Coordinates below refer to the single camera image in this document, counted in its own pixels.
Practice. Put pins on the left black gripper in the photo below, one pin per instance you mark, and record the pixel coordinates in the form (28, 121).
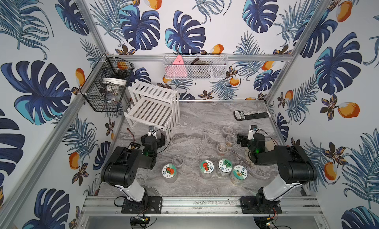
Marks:
(160, 140)

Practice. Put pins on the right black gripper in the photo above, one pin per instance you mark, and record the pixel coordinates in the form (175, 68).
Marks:
(245, 139)

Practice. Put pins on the clear seed container dark seeds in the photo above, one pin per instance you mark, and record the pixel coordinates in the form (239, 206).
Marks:
(231, 140)

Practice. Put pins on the clear seed container red label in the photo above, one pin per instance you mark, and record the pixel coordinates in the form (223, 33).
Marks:
(227, 130)

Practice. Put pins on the clear seed container front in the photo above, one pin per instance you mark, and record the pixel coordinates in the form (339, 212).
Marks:
(221, 149)

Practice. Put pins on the white slatted wooden shelf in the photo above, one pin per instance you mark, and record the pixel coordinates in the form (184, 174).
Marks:
(153, 105)

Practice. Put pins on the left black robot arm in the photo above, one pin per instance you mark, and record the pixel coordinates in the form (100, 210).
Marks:
(121, 168)

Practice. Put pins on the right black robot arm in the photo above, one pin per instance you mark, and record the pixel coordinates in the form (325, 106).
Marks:
(294, 166)

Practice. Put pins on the jar with tomato lid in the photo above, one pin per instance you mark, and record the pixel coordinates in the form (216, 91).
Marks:
(170, 173)

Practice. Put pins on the jar with pineapple lid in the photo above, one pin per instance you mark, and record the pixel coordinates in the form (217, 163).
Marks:
(238, 175)

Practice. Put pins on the jar with green tree lid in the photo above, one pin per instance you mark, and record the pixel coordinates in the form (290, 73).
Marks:
(224, 168)

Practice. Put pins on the jar with strawberry lid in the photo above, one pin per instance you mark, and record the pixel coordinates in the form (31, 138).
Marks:
(206, 169)

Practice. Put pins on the white bowl in basket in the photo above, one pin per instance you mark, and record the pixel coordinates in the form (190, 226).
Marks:
(115, 81)

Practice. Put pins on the pink triangular packet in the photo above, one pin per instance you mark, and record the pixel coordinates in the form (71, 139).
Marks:
(176, 69)

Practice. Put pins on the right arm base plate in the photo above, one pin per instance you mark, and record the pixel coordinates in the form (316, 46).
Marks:
(257, 205)

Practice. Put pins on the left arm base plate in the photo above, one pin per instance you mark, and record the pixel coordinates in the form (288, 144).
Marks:
(141, 204)

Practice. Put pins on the black wire basket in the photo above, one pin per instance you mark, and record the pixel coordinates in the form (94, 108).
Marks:
(103, 96)

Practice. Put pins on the aluminium mounting rail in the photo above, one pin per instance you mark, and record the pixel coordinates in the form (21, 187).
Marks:
(202, 206)

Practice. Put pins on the white mesh wall basket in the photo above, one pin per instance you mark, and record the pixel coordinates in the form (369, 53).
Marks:
(201, 66)

